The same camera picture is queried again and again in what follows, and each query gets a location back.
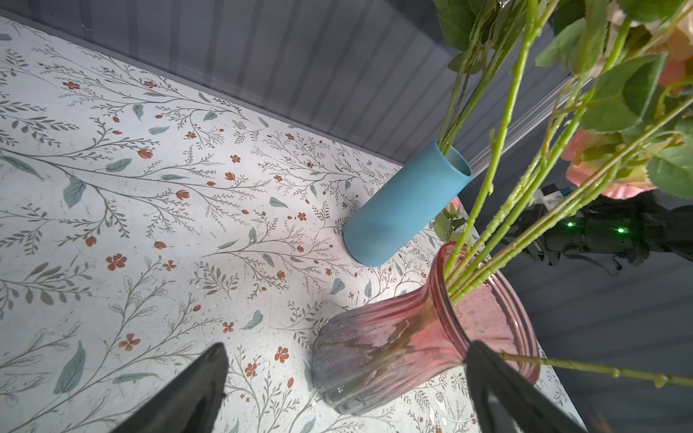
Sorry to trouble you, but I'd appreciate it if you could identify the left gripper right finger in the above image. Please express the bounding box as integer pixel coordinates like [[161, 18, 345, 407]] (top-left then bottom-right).
[[466, 341, 584, 432]]

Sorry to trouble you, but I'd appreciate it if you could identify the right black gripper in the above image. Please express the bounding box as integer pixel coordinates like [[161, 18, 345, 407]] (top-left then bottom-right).
[[522, 191, 692, 271]]

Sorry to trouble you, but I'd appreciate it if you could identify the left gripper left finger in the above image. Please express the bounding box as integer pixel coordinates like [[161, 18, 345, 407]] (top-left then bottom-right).
[[113, 343, 229, 433]]

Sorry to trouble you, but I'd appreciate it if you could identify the white peony spray stem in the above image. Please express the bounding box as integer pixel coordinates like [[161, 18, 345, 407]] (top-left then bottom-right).
[[448, 0, 693, 296]]

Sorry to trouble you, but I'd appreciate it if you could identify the peach pink peony stem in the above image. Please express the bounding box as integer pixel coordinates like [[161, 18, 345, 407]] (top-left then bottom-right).
[[446, 99, 692, 303]]

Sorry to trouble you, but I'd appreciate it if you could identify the pink ribbed glass vase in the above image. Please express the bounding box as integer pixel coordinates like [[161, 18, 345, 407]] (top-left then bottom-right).
[[310, 243, 540, 415]]

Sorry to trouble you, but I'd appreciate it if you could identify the white rose stem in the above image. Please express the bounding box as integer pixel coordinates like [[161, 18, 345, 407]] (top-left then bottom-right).
[[444, 1, 559, 278], [499, 352, 693, 389]]

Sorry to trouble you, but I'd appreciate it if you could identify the teal ceramic vase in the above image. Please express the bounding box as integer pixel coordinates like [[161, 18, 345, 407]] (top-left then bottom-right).
[[343, 143, 473, 267]]

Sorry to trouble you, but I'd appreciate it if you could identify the pink peony spray stem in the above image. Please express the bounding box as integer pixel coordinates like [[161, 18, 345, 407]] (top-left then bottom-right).
[[434, 0, 543, 154]]

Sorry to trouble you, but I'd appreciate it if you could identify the large salmon pink rose stem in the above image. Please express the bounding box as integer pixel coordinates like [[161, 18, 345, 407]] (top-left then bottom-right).
[[459, 1, 609, 262]]

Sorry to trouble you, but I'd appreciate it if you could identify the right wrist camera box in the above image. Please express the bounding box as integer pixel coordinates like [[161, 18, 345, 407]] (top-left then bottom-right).
[[534, 184, 574, 211]]

